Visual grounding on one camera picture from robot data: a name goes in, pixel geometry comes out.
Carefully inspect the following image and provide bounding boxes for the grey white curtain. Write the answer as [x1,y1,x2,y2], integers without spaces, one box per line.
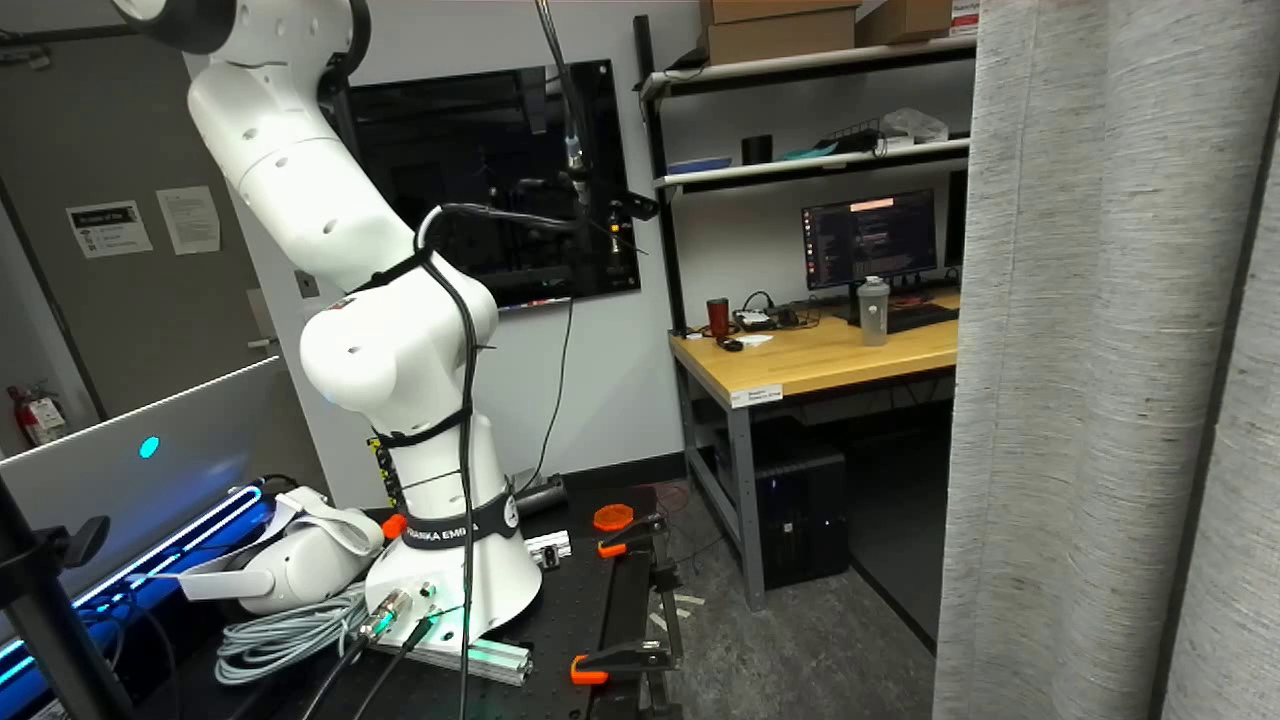
[933,0,1280,720]

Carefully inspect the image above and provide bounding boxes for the orange black clamp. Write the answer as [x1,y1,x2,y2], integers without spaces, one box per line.
[566,642,677,691]
[589,500,669,566]

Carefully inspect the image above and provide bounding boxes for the wooden top workbench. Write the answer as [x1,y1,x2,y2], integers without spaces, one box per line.
[669,310,964,605]

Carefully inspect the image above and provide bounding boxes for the black computer tower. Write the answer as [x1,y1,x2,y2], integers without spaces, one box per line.
[754,454,851,594]

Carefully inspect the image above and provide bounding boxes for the grey shaker bottle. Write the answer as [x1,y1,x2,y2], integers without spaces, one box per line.
[851,272,894,346]

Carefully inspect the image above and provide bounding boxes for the lit computer monitor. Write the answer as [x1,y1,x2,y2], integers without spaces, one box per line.
[795,191,938,298]

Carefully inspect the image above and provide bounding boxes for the metal shelf unit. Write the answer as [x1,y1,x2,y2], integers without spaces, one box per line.
[632,11,985,335]

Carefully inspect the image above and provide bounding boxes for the black keyboard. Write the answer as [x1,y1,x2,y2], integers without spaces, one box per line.
[883,300,961,335]

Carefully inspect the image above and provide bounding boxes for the white items on shelf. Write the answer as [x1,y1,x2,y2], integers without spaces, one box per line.
[877,103,957,151]

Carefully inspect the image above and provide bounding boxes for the large cardboard box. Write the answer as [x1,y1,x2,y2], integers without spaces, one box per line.
[694,0,863,68]

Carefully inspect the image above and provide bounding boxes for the white VR headset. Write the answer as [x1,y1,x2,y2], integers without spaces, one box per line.
[177,483,388,615]

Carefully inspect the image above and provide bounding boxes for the white paper notice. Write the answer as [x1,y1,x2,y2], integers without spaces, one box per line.
[153,186,229,261]

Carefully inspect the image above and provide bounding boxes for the silver laptop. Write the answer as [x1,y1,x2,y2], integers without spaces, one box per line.
[0,355,295,598]

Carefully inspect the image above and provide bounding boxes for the blue lit case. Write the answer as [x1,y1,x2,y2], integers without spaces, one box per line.
[0,479,276,716]

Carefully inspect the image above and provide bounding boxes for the grey door with notices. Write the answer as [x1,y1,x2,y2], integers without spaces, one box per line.
[0,28,283,419]

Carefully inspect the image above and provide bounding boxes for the white printed door sign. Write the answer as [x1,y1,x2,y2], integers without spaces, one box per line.
[64,197,154,261]

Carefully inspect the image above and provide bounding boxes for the red fire extinguisher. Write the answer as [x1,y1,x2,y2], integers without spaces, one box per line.
[7,379,68,454]

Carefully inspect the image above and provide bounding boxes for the black tripod leg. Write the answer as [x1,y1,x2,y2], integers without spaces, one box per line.
[0,478,136,720]

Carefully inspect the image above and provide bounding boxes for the black television power cable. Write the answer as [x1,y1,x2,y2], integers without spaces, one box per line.
[513,298,581,500]

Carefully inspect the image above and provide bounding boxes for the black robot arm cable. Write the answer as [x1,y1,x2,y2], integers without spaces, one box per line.
[356,197,492,720]

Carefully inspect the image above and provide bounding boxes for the black wall television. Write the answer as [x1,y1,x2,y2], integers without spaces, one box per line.
[317,55,644,317]

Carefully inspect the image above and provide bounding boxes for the black hanging cable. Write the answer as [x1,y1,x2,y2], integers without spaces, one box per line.
[526,0,597,226]

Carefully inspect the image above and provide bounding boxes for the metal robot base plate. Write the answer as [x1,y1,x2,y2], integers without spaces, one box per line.
[356,582,537,691]

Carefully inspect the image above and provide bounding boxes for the grey coiled cable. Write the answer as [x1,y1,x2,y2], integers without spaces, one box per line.
[210,594,371,691]

